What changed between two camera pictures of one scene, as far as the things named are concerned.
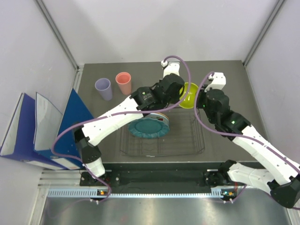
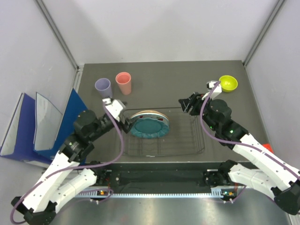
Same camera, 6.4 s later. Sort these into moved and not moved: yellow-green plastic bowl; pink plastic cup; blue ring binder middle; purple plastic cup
Moved: yellow-green plastic bowl
Not moved: pink plastic cup; purple plastic cup; blue ring binder middle
